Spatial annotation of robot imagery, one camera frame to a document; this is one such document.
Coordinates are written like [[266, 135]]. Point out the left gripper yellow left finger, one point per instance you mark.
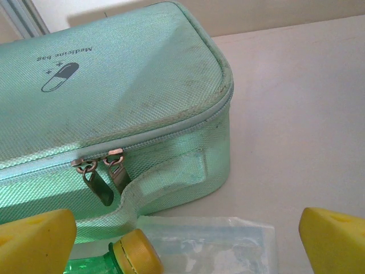
[[31, 245]]

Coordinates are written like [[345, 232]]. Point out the green bottle with yellow cap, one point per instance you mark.
[[137, 252]]

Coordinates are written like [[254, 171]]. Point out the mint green medicine bag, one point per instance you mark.
[[128, 85]]

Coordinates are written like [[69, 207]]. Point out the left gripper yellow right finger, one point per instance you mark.
[[336, 245]]

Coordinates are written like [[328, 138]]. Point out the clear plastic zip packet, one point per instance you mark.
[[214, 245]]

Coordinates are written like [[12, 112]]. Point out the aluminium frame post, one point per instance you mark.
[[25, 17]]

